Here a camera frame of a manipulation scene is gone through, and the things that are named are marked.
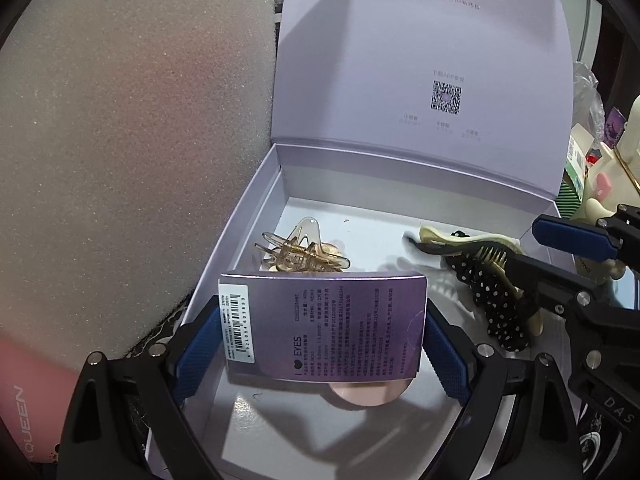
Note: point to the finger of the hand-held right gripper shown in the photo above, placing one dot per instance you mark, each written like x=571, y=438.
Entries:
x=540, y=272
x=570, y=237

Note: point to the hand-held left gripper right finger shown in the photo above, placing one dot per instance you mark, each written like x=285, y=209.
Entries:
x=445, y=355

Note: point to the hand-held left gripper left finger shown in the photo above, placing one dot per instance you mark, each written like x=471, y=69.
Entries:
x=197, y=355

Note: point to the round pink blush compact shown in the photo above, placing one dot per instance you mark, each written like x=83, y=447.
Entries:
x=370, y=391

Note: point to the cream and black hair claw clip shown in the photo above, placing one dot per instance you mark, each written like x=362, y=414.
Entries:
x=440, y=240

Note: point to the purple contact lens box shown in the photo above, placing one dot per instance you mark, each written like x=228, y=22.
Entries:
x=325, y=325

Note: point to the lavender gift box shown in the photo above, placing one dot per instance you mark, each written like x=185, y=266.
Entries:
x=400, y=60

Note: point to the green and white medicine box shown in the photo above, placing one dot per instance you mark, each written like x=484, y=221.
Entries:
x=570, y=195

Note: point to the black printed packet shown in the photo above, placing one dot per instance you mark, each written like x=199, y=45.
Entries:
x=597, y=442

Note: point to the black polka-dot hair clip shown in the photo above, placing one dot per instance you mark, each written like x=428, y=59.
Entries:
x=492, y=310

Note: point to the purple packet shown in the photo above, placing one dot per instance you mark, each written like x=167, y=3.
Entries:
x=614, y=127

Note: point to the clear plastic bag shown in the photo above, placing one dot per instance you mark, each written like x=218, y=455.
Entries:
x=587, y=95

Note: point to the clear amber hair claw clip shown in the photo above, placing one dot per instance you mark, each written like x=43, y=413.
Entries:
x=300, y=252

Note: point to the pink packet with lettering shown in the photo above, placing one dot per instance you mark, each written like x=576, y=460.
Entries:
x=30, y=385

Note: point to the white foam board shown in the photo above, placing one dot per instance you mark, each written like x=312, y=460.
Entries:
x=125, y=135

